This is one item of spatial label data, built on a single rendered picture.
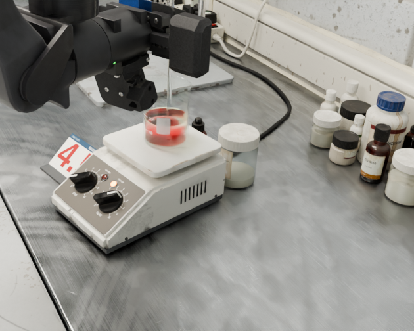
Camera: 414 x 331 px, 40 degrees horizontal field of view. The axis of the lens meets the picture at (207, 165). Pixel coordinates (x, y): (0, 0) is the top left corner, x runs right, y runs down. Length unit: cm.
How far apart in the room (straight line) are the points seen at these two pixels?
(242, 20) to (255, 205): 64
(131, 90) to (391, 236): 40
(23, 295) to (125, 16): 32
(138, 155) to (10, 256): 20
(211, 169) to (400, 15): 47
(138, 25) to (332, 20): 64
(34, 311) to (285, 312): 27
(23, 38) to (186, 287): 33
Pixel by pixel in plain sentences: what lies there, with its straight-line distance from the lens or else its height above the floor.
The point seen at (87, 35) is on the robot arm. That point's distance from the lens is 56.
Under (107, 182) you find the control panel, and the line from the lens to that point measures 74.
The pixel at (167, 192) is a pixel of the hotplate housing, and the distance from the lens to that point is 72.
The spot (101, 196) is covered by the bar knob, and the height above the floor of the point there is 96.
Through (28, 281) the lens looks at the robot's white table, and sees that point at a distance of 69.
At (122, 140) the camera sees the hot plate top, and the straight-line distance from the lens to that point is 77.
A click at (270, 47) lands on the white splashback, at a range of 128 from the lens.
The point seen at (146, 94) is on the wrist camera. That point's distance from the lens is 62.
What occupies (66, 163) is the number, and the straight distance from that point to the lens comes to 87.
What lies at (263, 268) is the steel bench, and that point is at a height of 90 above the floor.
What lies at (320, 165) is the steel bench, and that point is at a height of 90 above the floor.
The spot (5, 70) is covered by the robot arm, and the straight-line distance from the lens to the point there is 49.
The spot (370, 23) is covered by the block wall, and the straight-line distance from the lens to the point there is 111.
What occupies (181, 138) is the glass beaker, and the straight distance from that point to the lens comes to 75.
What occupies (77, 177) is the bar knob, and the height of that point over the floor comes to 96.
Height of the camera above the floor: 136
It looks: 31 degrees down
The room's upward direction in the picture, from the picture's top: 4 degrees clockwise
